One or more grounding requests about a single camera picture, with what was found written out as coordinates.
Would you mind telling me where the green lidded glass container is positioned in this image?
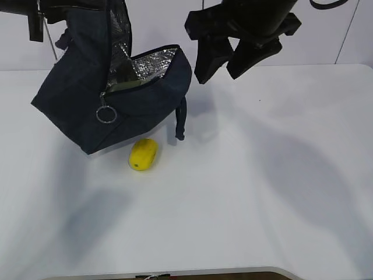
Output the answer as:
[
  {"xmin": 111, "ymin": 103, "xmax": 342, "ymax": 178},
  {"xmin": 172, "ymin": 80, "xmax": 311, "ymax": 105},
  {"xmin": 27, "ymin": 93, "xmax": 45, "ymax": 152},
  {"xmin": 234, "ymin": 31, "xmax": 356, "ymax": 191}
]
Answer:
[{"xmin": 107, "ymin": 59, "xmax": 142, "ymax": 92}]

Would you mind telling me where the dark navy lunch bag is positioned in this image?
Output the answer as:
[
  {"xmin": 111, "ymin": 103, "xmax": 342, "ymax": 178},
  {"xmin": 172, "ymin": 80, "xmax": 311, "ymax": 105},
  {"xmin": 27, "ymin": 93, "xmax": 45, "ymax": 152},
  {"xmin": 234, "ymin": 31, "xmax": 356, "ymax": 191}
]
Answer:
[{"xmin": 32, "ymin": 1, "xmax": 192, "ymax": 154}]

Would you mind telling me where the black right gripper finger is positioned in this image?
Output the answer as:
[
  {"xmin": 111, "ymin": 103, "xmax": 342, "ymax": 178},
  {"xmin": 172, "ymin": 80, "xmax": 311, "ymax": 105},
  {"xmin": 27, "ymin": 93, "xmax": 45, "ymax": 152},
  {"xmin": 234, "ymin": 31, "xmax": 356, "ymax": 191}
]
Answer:
[
  {"xmin": 194, "ymin": 35, "xmax": 233, "ymax": 84},
  {"xmin": 227, "ymin": 38, "xmax": 282, "ymax": 79}
]

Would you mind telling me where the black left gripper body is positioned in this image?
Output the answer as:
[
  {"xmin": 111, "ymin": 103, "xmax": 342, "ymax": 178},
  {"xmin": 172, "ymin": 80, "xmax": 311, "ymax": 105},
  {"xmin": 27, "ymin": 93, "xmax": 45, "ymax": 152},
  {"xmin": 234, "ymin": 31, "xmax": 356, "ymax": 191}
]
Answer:
[{"xmin": 1, "ymin": 0, "xmax": 69, "ymax": 41}]

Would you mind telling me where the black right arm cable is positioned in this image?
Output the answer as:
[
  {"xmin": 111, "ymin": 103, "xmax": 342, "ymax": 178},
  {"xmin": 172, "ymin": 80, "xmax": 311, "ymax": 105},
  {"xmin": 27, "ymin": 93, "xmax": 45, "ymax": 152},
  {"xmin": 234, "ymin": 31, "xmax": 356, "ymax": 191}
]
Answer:
[{"xmin": 308, "ymin": 0, "xmax": 346, "ymax": 6}]

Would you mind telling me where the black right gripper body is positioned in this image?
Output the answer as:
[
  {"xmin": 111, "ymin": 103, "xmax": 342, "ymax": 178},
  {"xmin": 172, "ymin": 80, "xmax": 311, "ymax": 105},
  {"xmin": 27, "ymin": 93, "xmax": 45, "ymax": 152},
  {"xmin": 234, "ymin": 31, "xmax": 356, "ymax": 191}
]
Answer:
[{"xmin": 185, "ymin": 0, "xmax": 301, "ymax": 45}]

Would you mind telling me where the silver zipper pull ring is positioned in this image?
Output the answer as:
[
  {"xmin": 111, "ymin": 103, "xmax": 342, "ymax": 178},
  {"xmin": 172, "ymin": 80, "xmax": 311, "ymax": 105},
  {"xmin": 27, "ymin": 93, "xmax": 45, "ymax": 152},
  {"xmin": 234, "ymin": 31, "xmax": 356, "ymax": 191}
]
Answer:
[{"xmin": 96, "ymin": 92, "xmax": 117, "ymax": 124}]

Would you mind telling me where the yellow lemon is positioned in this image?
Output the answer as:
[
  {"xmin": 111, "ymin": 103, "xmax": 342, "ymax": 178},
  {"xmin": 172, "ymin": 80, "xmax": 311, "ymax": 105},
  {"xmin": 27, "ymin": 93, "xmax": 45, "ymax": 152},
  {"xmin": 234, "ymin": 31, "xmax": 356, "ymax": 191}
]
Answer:
[{"xmin": 129, "ymin": 138, "xmax": 159, "ymax": 171}]

